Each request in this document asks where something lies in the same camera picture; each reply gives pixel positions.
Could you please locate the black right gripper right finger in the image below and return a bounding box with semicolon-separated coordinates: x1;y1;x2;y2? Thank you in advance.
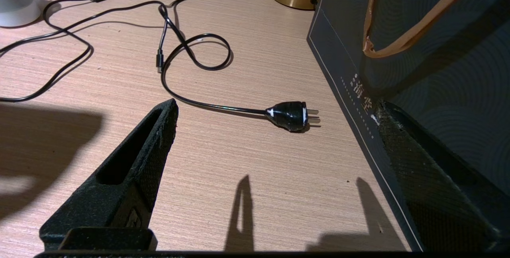
374;99;510;253

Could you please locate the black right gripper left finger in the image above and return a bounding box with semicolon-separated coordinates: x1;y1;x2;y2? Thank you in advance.
39;98;179;252

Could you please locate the black lamp power cord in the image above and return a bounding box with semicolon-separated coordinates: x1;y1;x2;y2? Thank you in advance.
161;0;321;133

